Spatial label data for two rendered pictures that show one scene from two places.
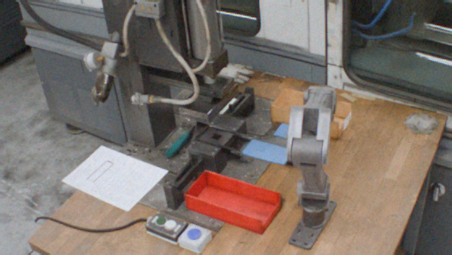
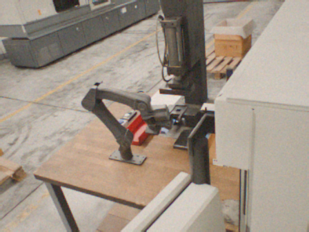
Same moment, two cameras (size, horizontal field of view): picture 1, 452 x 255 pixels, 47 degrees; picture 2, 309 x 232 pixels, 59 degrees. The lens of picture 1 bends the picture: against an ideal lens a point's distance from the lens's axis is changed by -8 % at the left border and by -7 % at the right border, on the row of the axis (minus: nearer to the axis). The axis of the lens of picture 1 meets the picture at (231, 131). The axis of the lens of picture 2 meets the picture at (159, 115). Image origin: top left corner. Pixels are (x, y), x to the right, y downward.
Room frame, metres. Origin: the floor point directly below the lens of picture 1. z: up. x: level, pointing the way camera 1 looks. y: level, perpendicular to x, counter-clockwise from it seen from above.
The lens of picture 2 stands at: (1.21, -1.36, 1.79)
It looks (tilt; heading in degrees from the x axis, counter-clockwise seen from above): 30 degrees down; 86
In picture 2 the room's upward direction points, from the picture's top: 9 degrees counter-clockwise
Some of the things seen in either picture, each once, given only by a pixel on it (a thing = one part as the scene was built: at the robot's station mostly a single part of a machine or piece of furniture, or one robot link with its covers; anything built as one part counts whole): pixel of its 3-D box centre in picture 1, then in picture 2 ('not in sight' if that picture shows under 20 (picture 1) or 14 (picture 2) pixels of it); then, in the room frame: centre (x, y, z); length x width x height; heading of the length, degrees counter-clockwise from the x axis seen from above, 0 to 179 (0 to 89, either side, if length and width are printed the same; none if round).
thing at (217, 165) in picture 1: (218, 145); (182, 116); (1.44, 0.05, 0.94); 0.20 x 0.10 x 0.07; 147
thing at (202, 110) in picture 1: (186, 66); (179, 67); (1.46, 0.11, 1.22); 0.26 x 0.18 x 0.30; 57
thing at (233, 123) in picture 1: (216, 135); (181, 110); (1.44, 0.05, 0.98); 0.20 x 0.10 x 0.01; 147
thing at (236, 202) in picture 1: (232, 201); (141, 128); (1.18, 0.02, 0.93); 0.25 x 0.12 x 0.06; 57
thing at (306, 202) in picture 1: (313, 194); (125, 141); (1.09, -0.20, 1.00); 0.09 x 0.06 x 0.06; 72
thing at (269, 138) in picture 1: (286, 143); (192, 140); (1.44, -0.17, 0.91); 0.17 x 0.16 x 0.02; 147
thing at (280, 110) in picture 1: (311, 113); (221, 144); (1.57, -0.28, 0.93); 0.25 x 0.13 x 0.08; 57
